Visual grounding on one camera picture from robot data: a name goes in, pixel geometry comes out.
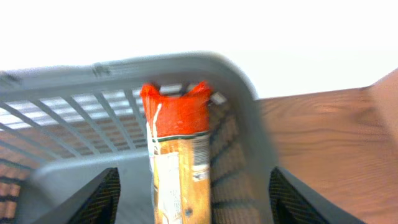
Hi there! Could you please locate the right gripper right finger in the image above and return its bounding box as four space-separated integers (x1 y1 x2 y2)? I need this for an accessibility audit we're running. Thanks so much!
268 167 364 224

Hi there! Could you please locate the dark grey plastic basket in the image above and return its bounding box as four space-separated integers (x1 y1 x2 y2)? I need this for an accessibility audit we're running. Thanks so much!
1 53 277 223

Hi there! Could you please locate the orange biscuit package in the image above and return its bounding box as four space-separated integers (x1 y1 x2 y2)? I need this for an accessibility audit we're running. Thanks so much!
140 82 212 224

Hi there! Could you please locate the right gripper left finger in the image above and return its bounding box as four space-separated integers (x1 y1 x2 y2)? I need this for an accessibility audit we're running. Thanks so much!
34 167 121 224

